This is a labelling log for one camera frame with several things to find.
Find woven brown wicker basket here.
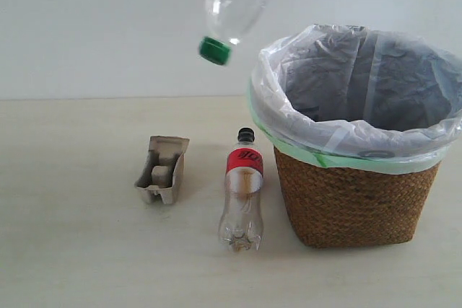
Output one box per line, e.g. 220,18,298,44
274,149,439,248

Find translucent white-green bin liner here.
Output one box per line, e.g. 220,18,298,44
248,25,461,175

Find grey cardboard pulp tray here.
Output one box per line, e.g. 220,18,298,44
134,136,190,205

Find green-capped clear water bottle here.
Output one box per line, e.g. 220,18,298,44
199,0,267,66

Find red-labelled black-capped soda bottle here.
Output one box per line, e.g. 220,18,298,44
218,127,263,252

